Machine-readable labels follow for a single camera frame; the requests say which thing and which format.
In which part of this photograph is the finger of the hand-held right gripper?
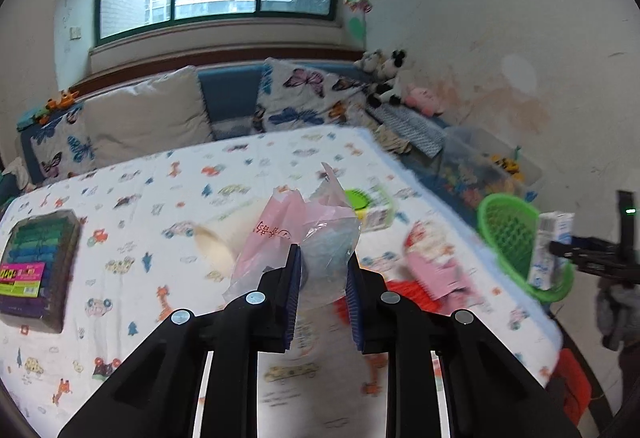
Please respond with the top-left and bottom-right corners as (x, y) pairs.
(570, 254), (640, 280)
(549, 239), (622, 261)

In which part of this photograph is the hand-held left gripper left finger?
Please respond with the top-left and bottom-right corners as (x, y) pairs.
(57, 243), (302, 438)

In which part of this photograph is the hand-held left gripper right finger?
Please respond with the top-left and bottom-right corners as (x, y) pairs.
(346, 255), (583, 438)

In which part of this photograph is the small white milk carton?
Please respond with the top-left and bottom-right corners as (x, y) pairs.
(527, 211), (576, 292)

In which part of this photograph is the pink plastic bag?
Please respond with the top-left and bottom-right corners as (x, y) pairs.
(221, 161), (362, 305)

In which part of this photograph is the green plastic basket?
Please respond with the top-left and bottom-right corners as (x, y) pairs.
(476, 192), (576, 304)

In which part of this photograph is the clear bottle yellow-green label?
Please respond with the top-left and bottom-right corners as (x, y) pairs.
(344, 187), (397, 235)

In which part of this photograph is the white paper cup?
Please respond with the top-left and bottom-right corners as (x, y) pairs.
(194, 199), (262, 280)

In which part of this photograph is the pink white packet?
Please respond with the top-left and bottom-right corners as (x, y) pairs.
(404, 222), (483, 311)

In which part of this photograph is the yellow toy truck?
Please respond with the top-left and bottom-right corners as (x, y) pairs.
(492, 153), (527, 182)

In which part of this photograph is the red mat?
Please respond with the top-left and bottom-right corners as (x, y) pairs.
(555, 348), (594, 425)

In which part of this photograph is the pile of colourful toys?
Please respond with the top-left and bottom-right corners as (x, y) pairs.
(444, 152), (527, 210)

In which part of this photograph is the clear plastic storage box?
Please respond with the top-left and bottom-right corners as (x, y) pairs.
(439, 125), (544, 210)

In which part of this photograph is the beige printed garment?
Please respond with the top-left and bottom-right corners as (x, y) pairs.
(372, 125), (414, 155)

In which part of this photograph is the black white patterned cloth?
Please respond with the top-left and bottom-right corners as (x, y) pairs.
(366, 102), (447, 157)

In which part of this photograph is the large butterfly print pillow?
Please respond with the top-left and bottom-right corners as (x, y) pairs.
(254, 57), (372, 135)

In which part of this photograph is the pink plush toy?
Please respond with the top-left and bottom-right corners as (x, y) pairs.
(404, 85), (445, 115)

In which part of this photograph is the black white cow plush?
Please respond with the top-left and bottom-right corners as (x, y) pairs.
(369, 49), (409, 109)

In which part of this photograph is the beige pillow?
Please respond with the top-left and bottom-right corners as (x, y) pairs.
(82, 66), (214, 169)

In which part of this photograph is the grey plush toy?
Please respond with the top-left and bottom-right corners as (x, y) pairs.
(353, 49), (385, 72)

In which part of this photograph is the multicoloured stationery pack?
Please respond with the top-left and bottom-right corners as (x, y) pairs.
(0, 209), (82, 335)

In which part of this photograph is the small butterfly print pillow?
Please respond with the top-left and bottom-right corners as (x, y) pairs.
(29, 106), (99, 182)

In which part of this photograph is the orange toy figure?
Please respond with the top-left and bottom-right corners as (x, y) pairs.
(42, 89), (82, 112)

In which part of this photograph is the teal flat object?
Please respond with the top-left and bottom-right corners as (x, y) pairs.
(16, 106), (53, 131)

